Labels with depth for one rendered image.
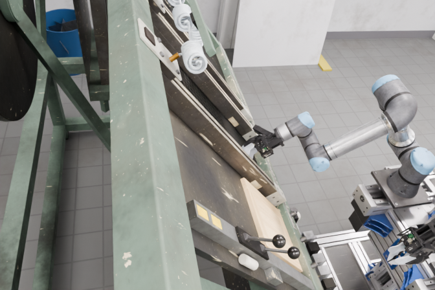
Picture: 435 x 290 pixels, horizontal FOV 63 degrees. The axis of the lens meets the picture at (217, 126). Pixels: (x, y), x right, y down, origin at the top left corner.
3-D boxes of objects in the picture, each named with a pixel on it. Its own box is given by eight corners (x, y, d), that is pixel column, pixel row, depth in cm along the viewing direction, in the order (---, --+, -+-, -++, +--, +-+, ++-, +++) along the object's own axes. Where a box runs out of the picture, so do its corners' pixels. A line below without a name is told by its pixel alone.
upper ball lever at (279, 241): (244, 245, 105) (287, 250, 98) (238, 241, 102) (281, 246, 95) (246, 232, 107) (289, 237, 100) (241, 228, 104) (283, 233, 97)
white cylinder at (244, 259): (239, 265, 103) (251, 272, 108) (248, 261, 102) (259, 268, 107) (237, 256, 105) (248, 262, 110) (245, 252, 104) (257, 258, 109)
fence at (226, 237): (307, 295, 152) (316, 291, 151) (183, 223, 85) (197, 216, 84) (303, 283, 155) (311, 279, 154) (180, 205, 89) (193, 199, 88)
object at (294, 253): (260, 256, 113) (301, 261, 106) (255, 252, 111) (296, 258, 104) (262, 244, 115) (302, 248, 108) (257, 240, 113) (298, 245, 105)
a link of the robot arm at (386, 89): (401, 166, 179) (383, 102, 142) (386, 144, 190) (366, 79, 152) (424, 156, 176) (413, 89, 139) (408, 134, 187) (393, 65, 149)
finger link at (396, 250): (375, 251, 116) (398, 237, 111) (385, 253, 119) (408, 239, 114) (380, 260, 114) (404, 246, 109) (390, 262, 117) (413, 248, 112)
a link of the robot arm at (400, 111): (432, 124, 139) (317, 177, 154) (416, 105, 147) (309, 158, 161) (427, 107, 132) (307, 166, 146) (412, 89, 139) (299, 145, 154)
